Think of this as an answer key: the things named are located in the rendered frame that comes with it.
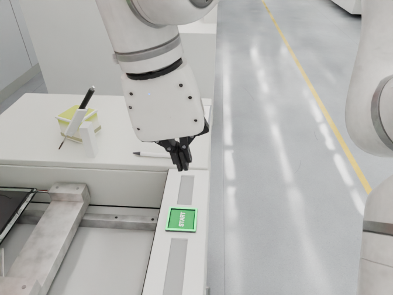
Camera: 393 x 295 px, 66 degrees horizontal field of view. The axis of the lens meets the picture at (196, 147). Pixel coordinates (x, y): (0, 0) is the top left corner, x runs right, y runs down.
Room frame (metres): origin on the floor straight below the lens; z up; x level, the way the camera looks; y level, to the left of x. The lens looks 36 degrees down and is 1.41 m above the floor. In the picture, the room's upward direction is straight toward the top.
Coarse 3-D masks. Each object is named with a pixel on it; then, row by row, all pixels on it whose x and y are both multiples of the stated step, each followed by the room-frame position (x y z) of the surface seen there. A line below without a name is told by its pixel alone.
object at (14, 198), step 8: (0, 192) 0.51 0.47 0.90; (8, 192) 0.51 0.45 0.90; (16, 192) 0.51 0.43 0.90; (24, 192) 0.51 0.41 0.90; (0, 200) 0.49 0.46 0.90; (8, 200) 0.49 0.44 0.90; (16, 200) 0.49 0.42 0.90; (0, 208) 0.46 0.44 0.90; (8, 208) 0.46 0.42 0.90; (16, 208) 0.46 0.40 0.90; (0, 216) 0.44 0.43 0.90; (8, 216) 0.44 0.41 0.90; (0, 224) 0.42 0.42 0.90; (0, 232) 0.40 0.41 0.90
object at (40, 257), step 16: (48, 208) 0.48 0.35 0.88; (64, 208) 0.48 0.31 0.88; (80, 208) 0.48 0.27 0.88; (48, 224) 0.43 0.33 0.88; (64, 224) 0.43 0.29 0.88; (32, 240) 0.39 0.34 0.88; (48, 240) 0.39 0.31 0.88; (64, 240) 0.39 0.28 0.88; (32, 256) 0.35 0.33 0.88; (48, 256) 0.35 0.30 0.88; (16, 272) 0.32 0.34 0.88; (32, 272) 0.32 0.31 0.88; (48, 272) 0.32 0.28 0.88; (48, 288) 0.30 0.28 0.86
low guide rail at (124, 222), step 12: (24, 216) 0.48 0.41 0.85; (36, 216) 0.48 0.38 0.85; (84, 216) 0.48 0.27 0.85; (96, 216) 0.48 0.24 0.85; (108, 216) 0.48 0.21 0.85; (120, 216) 0.48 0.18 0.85; (132, 216) 0.48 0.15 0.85; (144, 216) 0.48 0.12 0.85; (120, 228) 0.47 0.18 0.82; (132, 228) 0.47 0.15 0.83; (144, 228) 0.46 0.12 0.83
